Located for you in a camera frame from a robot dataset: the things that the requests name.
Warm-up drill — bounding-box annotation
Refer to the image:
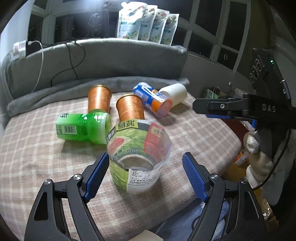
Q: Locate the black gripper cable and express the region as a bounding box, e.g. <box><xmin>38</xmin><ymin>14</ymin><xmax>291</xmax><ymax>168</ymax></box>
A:
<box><xmin>253</xmin><ymin>128</ymin><xmax>292</xmax><ymax>191</ymax></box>

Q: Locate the orange packet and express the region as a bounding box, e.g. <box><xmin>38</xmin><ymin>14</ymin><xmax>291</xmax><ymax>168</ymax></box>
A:
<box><xmin>234</xmin><ymin>149</ymin><xmax>250</xmax><ymax>168</ymax></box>

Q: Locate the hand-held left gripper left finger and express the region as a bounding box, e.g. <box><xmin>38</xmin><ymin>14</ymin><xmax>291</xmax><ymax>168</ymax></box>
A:
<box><xmin>24</xmin><ymin>152</ymin><xmax>110</xmax><ymax>241</ymax></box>

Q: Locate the green plastic bottle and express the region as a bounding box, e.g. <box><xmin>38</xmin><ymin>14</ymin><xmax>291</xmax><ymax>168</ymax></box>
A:
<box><xmin>55</xmin><ymin>111</ymin><xmax>112</xmax><ymax>145</ymax></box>

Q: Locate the white paper cup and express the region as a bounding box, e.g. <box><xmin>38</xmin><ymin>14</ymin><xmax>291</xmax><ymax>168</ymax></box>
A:
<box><xmin>159</xmin><ymin>83</ymin><xmax>187</xmax><ymax>106</ymax></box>

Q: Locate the plaid blanket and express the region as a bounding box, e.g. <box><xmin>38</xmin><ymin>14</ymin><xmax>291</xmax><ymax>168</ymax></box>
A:
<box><xmin>0</xmin><ymin>89</ymin><xmax>242</xmax><ymax>240</ymax></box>

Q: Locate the white spouted pouch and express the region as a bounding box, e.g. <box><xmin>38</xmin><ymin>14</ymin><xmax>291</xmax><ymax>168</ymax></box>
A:
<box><xmin>117</xmin><ymin>2</ymin><xmax>146</xmax><ymax>39</ymax></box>

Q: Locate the grey blanket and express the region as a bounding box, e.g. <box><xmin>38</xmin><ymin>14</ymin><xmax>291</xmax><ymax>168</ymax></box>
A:
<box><xmin>1</xmin><ymin>38</ymin><xmax>190</xmax><ymax>117</ymax></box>

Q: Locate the white printed pouch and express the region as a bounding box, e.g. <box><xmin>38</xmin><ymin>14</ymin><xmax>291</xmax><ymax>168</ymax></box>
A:
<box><xmin>160</xmin><ymin>13</ymin><xmax>180</xmax><ymax>46</ymax></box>
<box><xmin>149</xmin><ymin>9</ymin><xmax>171</xmax><ymax>43</ymax></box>
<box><xmin>138</xmin><ymin>5</ymin><xmax>159</xmax><ymax>41</ymax></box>

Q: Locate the blue cloth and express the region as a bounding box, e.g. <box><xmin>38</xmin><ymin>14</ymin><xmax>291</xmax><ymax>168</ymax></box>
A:
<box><xmin>157</xmin><ymin>201</ymin><xmax>230</xmax><ymax>241</ymax></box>

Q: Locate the white window frame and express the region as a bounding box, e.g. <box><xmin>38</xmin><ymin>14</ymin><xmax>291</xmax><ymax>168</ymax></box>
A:
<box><xmin>30</xmin><ymin>0</ymin><xmax>258</xmax><ymax>73</ymax></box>

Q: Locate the small green carton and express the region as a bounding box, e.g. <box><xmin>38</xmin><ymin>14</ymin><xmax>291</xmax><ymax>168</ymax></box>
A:
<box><xmin>204</xmin><ymin>88</ymin><xmax>221</xmax><ymax>99</ymax></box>

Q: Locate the white cable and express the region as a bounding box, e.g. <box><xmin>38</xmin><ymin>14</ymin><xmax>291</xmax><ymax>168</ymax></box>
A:
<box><xmin>26</xmin><ymin>40</ymin><xmax>44</xmax><ymax>93</ymax></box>

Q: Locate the person's right hand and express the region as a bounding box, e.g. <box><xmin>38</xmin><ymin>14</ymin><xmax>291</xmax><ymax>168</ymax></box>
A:
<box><xmin>243</xmin><ymin>131</ymin><xmax>274</xmax><ymax>189</ymax></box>

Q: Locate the orange paper cup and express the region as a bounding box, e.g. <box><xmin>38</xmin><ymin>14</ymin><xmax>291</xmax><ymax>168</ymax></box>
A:
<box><xmin>88</xmin><ymin>85</ymin><xmax>112</xmax><ymax>114</ymax></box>
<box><xmin>116</xmin><ymin>94</ymin><xmax>145</xmax><ymax>122</ymax></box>

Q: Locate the white charger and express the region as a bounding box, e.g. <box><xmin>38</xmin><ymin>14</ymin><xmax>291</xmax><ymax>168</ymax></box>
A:
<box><xmin>12</xmin><ymin>40</ymin><xmax>27</xmax><ymax>60</ymax></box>

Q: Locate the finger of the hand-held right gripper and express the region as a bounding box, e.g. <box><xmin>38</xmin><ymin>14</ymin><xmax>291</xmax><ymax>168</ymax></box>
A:
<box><xmin>192</xmin><ymin>97</ymin><xmax>245</xmax><ymax>115</ymax></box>
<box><xmin>205</xmin><ymin>113</ymin><xmax>257</xmax><ymax>122</ymax></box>

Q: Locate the white paper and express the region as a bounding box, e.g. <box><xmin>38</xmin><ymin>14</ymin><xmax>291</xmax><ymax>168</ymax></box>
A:
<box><xmin>132</xmin><ymin>229</ymin><xmax>163</xmax><ymax>241</ymax></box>

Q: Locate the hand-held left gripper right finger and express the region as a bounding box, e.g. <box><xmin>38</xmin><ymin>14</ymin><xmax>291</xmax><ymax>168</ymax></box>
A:
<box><xmin>182</xmin><ymin>152</ymin><xmax>270</xmax><ymax>241</ymax></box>

